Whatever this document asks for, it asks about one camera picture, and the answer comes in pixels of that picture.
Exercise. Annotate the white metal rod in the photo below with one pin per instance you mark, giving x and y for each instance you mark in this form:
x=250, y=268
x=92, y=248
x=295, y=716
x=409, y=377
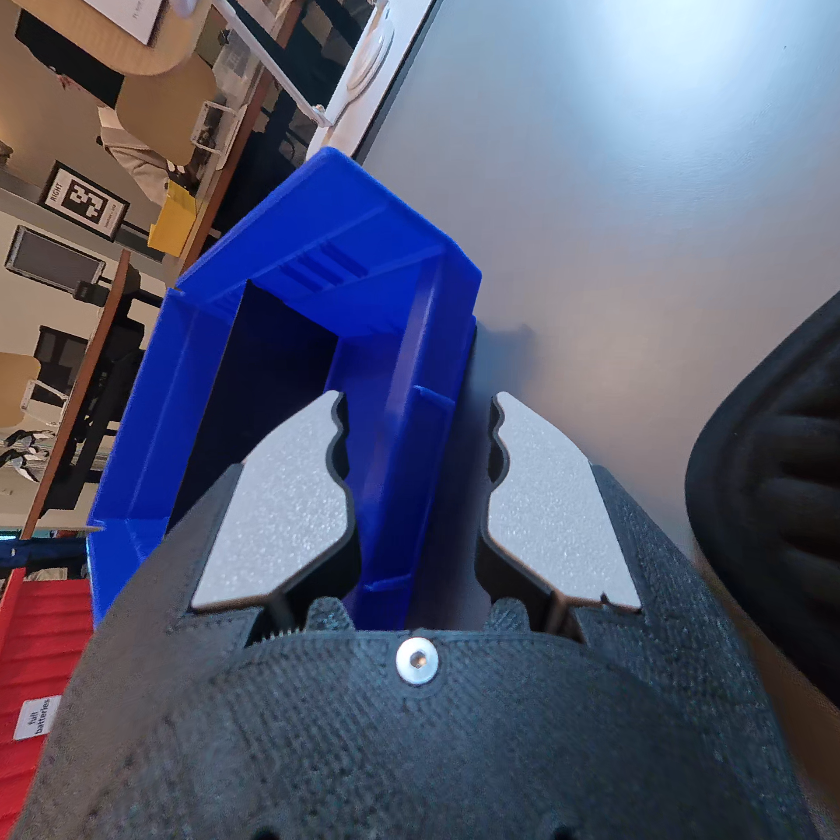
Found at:
x=275, y=62

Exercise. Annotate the blue plastic bin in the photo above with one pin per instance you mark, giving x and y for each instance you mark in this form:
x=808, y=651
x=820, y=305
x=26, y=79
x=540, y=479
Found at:
x=295, y=216

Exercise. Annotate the framed black white tag sign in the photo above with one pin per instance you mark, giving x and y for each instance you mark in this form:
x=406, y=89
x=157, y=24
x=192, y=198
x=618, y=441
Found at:
x=85, y=200

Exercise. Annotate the black and white device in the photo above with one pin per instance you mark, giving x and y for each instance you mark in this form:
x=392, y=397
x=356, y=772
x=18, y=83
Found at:
x=26, y=453

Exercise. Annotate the small yellow box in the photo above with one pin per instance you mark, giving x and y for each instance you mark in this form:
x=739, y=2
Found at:
x=172, y=220

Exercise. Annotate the black padded cushion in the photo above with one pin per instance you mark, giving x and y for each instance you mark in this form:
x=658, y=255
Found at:
x=774, y=512

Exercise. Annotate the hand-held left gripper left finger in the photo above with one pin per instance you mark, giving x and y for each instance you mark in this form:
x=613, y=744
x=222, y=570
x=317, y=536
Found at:
x=275, y=518

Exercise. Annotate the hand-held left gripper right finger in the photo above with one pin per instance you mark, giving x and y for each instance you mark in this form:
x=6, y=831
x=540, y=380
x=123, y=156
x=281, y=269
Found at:
x=558, y=518

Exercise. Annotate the grey framed panel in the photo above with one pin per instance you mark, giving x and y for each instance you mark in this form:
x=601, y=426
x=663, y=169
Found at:
x=52, y=259

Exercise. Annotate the white table plate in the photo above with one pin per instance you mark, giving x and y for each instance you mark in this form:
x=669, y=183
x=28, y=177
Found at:
x=364, y=59

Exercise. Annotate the brown wooden desk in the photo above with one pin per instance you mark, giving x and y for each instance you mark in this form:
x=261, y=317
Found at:
x=77, y=394

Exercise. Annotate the red bin with white label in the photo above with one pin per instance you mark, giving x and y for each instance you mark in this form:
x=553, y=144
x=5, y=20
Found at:
x=39, y=643

